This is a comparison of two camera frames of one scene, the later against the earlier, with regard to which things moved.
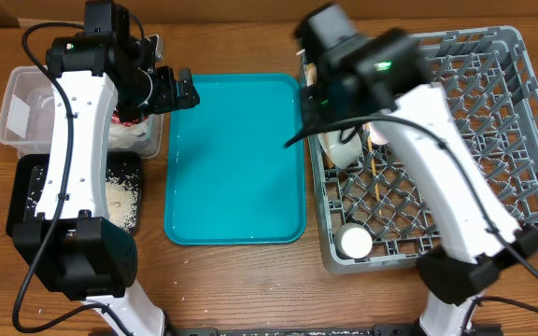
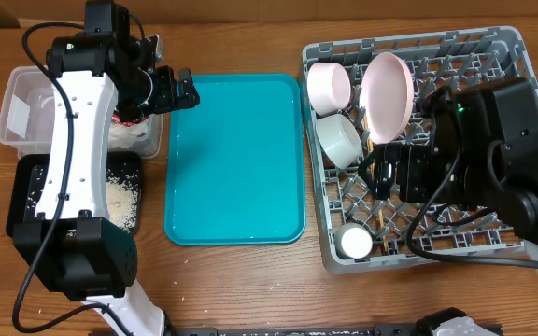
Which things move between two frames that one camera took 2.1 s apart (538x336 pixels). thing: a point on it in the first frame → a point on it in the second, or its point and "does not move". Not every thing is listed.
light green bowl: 344,146 does not move
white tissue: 121,136 does not move
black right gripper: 316,117 → 411,156
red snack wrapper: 116,119 does not move
